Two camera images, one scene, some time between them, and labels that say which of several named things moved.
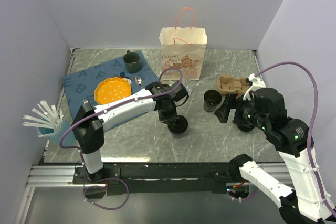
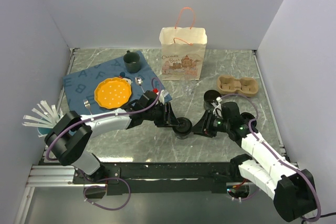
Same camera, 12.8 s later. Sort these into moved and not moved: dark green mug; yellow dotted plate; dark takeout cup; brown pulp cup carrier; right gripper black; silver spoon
Moved: dark takeout cup; right gripper black
Not moved: dark green mug; brown pulp cup carrier; yellow dotted plate; silver spoon
